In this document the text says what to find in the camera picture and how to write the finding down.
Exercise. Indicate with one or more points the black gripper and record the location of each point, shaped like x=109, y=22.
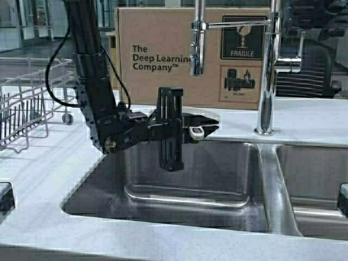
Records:
x=135, y=127

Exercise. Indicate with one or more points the white frying pan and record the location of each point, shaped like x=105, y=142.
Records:
x=199, y=123

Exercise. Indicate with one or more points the black robot base left corner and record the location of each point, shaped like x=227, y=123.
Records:
x=7, y=200

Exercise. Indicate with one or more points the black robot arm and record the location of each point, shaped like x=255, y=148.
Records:
x=113, y=125

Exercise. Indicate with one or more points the brown cardboard box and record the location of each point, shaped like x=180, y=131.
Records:
x=153, y=49

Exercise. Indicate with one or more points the chrome kitchen faucet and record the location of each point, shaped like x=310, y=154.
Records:
x=273, y=63

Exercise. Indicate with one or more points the stainless steel double sink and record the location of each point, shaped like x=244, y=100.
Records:
x=243, y=186

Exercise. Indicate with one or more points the black office chair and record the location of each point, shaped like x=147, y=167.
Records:
x=315, y=78

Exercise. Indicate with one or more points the white wire dish rack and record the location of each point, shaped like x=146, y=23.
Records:
x=26, y=106

